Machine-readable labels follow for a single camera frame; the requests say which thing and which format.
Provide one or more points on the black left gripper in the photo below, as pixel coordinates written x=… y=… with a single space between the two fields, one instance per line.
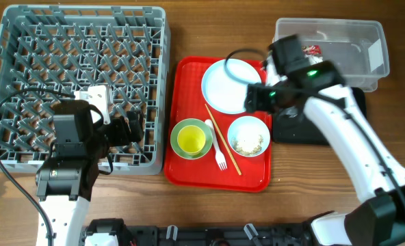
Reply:
x=122 y=136

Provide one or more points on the red snack wrapper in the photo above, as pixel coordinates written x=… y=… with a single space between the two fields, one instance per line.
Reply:
x=312 y=50

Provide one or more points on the yellow plastic cup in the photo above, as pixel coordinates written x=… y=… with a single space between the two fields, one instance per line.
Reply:
x=191 y=139

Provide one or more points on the light blue small bowl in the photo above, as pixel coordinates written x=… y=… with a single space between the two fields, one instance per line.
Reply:
x=249 y=125

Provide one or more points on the white tissue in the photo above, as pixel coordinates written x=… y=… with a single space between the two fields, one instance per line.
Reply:
x=314 y=59

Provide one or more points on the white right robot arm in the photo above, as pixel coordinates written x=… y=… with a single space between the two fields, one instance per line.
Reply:
x=379 y=180

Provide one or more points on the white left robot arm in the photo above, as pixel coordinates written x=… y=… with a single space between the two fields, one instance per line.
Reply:
x=66 y=178

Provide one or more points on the clear plastic waste bin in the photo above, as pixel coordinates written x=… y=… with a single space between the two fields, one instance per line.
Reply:
x=343 y=42

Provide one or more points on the black food waste tray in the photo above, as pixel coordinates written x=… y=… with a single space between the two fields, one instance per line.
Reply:
x=291 y=126

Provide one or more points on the grey plastic dishwasher rack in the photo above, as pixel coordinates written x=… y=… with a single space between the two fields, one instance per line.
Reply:
x=49 y=51

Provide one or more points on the green saucer bowl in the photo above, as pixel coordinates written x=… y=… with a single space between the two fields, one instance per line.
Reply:
x=187 y=122

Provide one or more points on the wooden chopstick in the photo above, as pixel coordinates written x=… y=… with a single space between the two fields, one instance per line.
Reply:
x=223 y=141

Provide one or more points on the large light blue plate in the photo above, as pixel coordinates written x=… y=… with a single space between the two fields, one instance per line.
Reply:
x=223 y=93

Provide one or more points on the red plastic tray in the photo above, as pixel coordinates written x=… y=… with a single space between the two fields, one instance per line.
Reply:
x=188 y=102

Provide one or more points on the white bin label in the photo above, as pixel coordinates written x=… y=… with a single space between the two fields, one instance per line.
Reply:
x=375 y=55

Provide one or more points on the white plastic fork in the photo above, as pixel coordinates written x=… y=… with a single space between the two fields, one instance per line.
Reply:
x=219 y=156

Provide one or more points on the rice and nut leftovers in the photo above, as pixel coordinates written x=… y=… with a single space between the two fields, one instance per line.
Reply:
x=247 y=145

